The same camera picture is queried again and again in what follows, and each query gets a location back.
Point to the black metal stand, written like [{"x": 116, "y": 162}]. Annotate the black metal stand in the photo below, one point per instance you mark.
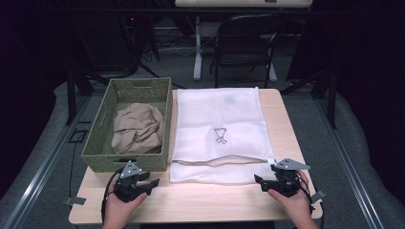
[
  {"x": 332, "y": 105},
  {"x": 71, "y": 101}
]

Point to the short white desk leg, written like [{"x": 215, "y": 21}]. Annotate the short white desk leg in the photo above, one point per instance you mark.
[{"x": 272, "y": 74}]

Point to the person's left hand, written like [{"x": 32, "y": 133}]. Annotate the person's left hand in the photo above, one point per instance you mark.
[{"x": 117, "y": 210}]

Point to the black folding chair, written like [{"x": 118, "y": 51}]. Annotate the black folding chair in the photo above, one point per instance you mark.
[{"x": 242, "y": 60}]

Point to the floor socket cover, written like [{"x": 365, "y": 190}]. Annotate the floor socket cover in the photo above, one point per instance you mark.
[{"x": 78, "y": 136}]

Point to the metal floor rail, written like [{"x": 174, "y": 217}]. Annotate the metal floor rail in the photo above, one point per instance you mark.
[
  {"x": 41, "y": 171},
  {"x": 350, "y": 171}
]

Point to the green woven basket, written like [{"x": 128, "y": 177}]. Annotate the green woven basket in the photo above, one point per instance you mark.
[{"x": 95, "y": 152}]

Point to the long white desk leg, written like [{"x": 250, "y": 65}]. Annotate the long white desk leg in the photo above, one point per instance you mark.
[{"x": 197, "y": 47}]

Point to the white mesh laundry bag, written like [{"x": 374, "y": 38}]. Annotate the white mesh laundry bag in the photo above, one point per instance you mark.
[{"x": 223, "y": 120}]

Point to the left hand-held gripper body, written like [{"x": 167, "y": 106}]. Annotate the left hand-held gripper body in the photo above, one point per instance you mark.
[{"x": 127, "y": 187}]

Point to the beige garment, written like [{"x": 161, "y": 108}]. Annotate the beige garment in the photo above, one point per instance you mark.
[{"x": 137, "y": 127}]

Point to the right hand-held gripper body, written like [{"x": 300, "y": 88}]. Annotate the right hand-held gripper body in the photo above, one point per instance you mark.
[{"x": 286, "y": 183}]

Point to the grey tape piece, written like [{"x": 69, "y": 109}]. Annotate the grey tape piece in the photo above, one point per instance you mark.
[
  {"x": 75, "y": 200},
  {"x": 318, "y": 195}
]

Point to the person's right hand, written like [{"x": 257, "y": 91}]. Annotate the person's right hand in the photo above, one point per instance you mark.
[{"x": 301, "y": 206}]

